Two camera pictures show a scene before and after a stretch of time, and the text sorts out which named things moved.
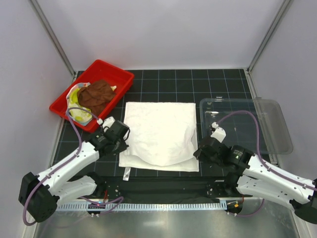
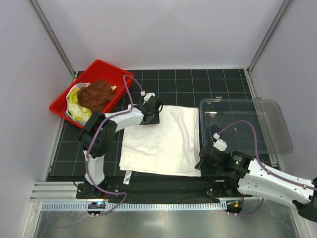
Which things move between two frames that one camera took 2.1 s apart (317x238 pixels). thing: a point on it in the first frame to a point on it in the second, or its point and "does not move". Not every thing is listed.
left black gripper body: (115, 143) to (155, 119)
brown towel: (95, 96) does not move
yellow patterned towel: (79, 115) does not move
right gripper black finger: (196, 153) to (198, 165)
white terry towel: (162, 137) does not move
